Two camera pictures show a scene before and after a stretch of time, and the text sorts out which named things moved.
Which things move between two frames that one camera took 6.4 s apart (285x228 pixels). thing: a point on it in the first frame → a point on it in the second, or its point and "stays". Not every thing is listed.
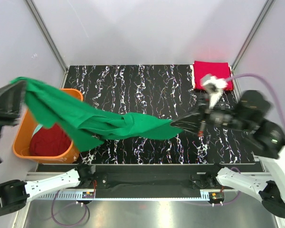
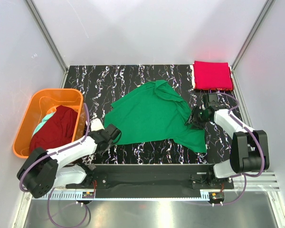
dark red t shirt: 49,142 stays
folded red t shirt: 219,69 stays
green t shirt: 90,128 → 153,111
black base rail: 180,181 stays
